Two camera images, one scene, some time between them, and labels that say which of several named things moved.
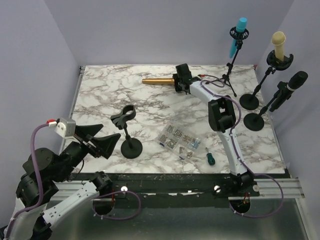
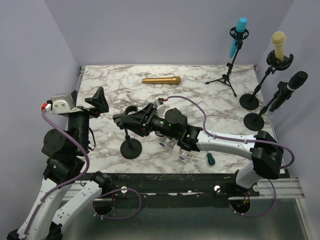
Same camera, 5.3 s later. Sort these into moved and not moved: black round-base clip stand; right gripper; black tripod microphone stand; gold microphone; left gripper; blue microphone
Moved: left gripper; right gripper
Not moved: black round-base clip stand; gold microphone; black tripod microphone stand; blue microphone
